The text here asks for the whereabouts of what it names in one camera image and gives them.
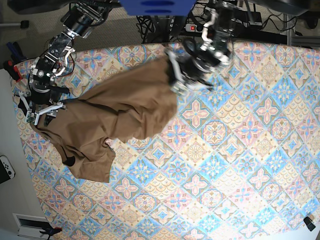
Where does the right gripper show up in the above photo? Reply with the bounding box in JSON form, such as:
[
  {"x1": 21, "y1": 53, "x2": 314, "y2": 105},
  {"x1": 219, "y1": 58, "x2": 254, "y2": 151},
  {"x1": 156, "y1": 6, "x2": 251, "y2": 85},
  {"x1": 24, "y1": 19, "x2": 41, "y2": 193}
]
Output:
[{"x1": 18, "y1": 86, "x2": 68, "y2": 127}]

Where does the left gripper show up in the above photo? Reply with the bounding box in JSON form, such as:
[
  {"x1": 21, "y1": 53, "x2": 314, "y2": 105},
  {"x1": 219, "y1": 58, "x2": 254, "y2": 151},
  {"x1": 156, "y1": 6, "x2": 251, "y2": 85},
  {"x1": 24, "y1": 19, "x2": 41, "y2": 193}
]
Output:
[{"x1": 164, "y1": 48, "x2": 214, "y2": 94}]

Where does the brown t-shirt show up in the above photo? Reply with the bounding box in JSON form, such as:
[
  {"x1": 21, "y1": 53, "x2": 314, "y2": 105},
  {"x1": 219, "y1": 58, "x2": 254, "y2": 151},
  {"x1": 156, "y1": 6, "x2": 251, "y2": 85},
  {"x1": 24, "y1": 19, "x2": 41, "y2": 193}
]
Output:
[{"x1": 32, "y1": 56, "x2": 177, "y2": 183}]

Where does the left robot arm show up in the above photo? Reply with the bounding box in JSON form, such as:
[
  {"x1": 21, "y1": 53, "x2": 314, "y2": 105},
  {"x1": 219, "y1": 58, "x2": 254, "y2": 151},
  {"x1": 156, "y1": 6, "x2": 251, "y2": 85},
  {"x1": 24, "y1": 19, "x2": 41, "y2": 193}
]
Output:
[{"x1": 165, "y1": 0, "x2": 237, "y2": 95}]

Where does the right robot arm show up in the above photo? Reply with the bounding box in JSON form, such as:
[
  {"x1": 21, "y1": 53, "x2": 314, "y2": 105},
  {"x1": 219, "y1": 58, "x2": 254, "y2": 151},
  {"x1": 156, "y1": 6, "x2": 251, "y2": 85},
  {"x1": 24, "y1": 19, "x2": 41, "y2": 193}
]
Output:
[{"x1": 19, "y1": 0, "x2": 119, "y2": 126}]

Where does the white power strip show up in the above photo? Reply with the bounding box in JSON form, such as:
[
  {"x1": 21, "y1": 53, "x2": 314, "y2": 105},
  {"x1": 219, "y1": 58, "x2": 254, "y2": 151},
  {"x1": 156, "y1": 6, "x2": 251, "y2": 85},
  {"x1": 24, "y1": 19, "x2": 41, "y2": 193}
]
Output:
[{"x1": 184, "y1": 23, "x2": 203, "y2": 33}]

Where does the red black clamp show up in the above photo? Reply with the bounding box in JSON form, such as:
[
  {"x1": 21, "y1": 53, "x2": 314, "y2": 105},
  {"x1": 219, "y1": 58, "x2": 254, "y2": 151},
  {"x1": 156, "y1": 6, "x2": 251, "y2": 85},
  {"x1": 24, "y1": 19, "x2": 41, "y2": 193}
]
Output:
[{"x1": 3, "y1": 60, "x2": 22, "y2": 82}]

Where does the game console controller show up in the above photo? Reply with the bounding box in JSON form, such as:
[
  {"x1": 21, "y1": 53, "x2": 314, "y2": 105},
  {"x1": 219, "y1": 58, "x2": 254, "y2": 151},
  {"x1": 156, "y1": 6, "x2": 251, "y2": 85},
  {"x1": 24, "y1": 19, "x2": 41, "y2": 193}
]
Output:
[{"x1": 0, "y1": 155, "x2": 16, "y2": 184}]

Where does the patterned tablecloth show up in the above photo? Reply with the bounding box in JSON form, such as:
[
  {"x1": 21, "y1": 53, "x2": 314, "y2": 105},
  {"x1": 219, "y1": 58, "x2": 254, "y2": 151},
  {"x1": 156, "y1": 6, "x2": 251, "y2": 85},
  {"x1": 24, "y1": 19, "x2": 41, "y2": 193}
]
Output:
[{"x1": 15, "y1": 42, "x2": 320, "y2": 240}]

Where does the white framed device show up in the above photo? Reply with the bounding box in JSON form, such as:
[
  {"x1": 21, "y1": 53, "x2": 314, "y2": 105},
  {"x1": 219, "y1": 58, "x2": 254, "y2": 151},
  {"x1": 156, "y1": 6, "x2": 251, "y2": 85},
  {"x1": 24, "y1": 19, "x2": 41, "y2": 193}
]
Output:
[{"x1": 12, "y1": 213, "x2": 51, "y2": 240}]

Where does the orange black clamp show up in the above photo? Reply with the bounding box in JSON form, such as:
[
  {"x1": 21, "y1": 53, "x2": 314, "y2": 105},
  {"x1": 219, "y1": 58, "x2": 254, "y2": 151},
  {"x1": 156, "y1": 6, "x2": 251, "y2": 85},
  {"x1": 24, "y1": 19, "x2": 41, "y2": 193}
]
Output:
[{"x1": 39, "y1": 222, "x2": 62, "y2": 238}]

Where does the black corner clamp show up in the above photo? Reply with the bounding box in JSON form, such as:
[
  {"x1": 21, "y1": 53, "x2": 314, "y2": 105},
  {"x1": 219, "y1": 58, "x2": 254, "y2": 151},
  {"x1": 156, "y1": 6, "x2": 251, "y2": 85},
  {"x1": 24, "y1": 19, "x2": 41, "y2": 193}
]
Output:
[{"x1": 303, "y1": 216, "x2": 316, "y2": 232}]

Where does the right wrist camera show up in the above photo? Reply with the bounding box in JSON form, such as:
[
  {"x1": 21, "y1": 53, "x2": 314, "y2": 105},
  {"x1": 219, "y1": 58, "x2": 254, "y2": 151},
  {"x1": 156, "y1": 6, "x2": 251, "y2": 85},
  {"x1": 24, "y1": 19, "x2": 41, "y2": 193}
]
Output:
[{"x1": 25, "y1": 112, "x2": 37, "y2": 125}]

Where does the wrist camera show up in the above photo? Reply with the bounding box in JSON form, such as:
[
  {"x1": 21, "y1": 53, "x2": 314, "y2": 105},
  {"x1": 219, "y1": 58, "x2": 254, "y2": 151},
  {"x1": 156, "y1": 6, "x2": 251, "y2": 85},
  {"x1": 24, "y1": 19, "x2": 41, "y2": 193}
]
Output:
[
  {"x1": 170, "y1": 82, "x2": 188, "y2": 96},
  {"x1": 25, "y1": 112, "x2": 37, "y2": 125}
]

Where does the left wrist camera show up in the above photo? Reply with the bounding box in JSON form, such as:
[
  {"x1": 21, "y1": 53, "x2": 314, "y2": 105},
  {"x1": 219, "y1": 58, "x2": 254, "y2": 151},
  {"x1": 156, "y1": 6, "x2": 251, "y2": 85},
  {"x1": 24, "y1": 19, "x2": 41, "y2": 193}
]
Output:
[{"x1": 170, "y1": 82, "x2": 188, "y2": 96}]

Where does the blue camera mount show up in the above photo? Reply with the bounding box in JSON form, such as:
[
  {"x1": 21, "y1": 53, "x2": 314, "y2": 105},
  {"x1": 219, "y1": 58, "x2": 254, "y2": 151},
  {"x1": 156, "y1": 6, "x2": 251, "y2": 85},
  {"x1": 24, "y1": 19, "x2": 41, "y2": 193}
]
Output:
[{"x1": 119, "y1": 0, "x2": 196, "y2": 16}]

